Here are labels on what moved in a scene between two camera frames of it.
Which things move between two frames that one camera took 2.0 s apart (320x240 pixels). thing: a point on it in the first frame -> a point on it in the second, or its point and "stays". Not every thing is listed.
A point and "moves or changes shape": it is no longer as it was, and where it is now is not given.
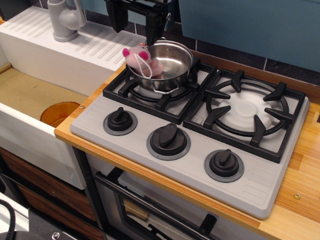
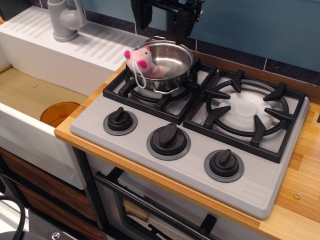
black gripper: (157, 15) -> (185, 21)
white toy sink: (36, 71) stays
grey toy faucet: (66, 21) stays
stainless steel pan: (177, 61) stays
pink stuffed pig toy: (138, 59) moves or changes shape
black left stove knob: (120, 122) stays
